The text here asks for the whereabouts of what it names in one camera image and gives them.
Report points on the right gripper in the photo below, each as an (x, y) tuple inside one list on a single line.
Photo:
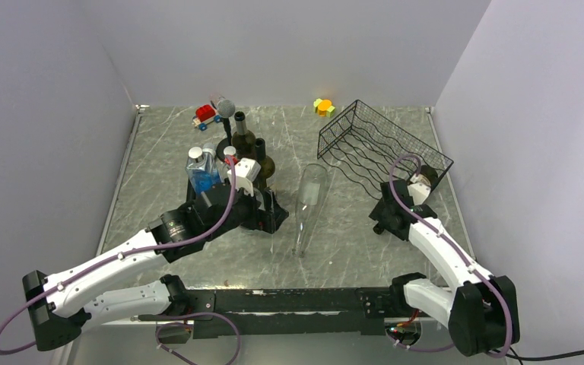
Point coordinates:
[(379, 214)]

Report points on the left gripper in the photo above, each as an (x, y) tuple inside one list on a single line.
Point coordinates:
[(268, 221)]

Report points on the dark wine bottle black neck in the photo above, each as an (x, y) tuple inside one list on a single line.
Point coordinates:
[(266, 163)]

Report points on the clear glass bottle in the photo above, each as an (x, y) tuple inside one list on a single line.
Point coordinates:
[(311, 194)]

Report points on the dark green wine bottle front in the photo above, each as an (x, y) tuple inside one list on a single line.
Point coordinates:
[(428, 176)]

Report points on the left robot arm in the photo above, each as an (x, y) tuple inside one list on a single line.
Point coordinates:
[(66, 304)]

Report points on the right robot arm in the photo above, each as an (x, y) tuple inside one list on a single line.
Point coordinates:
[(478, 308)]

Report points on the clear round bottle rear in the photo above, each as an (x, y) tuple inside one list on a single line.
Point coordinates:
[(228, 155)]

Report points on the dark wine bottle silver neck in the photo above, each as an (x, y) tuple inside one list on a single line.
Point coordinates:
[(243, 139)]

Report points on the blue square glass bottle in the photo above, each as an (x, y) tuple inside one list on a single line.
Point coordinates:
[(202, 176)]

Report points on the black base bar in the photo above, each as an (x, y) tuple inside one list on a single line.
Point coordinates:
[(364, 310)]

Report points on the glitter microphone on stand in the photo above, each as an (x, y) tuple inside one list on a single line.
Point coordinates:
[(225, 108)]

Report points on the yellow green toy block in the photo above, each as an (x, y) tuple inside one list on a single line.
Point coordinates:
[(323, 107)]

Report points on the red toy block car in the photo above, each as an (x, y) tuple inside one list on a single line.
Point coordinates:
[(204, 116)]

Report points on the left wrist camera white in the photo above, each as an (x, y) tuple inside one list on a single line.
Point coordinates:
[(245, 172)]

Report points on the black wire wine rack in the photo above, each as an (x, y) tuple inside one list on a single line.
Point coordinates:
[(362, 144)]

